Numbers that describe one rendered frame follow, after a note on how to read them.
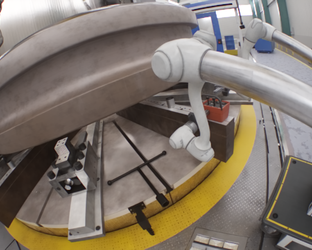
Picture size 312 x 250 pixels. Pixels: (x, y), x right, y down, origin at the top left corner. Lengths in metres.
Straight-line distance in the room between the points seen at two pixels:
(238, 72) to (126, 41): 1.25
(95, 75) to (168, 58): 1.04
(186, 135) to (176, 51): 0.61
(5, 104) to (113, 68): 1.24
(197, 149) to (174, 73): 0.55
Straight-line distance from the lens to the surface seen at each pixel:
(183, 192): 1.51
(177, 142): 0.95
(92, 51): 1.44
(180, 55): 0.47
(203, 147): 0.90
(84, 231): 1.23
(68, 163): 1.28
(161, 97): 2.73
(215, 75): 0.45
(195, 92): 0.75
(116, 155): 1.82
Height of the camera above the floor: 1.30
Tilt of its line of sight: 28 degrees down
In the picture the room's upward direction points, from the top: 16 degrees counter-clockwise
